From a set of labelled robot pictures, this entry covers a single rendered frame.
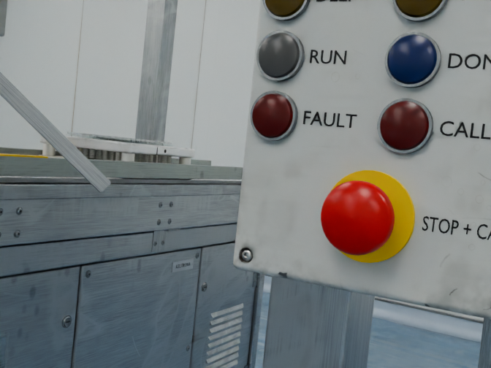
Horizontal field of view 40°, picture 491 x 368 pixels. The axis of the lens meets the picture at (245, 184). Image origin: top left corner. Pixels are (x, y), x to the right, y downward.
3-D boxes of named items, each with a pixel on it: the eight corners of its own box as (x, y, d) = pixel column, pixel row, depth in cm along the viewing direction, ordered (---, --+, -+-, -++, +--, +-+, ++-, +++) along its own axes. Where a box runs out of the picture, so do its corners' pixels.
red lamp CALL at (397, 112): (424, 152, 36) (430, 101, 36) (374, 148, 37) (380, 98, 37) (427, 153, 37) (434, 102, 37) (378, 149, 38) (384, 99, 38)
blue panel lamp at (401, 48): (432, 85, 36) (438, 32, 36) (381, 82, 37) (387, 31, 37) (435, 87, 37) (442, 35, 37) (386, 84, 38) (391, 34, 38)
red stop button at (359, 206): (383, 262, 35) (392, 185, 35) (312, 250, 37) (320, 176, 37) (406, 254, 39) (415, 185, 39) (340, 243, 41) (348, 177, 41)
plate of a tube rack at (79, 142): (129, 153, 136) (131, 143, 136) (39, 142, 147) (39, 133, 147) (195, 158, 158) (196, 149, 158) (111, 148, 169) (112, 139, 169)
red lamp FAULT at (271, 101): (288, 139, 40) (293, 93, 40) (246, 136, 41) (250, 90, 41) (293, 140, 41) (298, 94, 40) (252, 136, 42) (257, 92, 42)
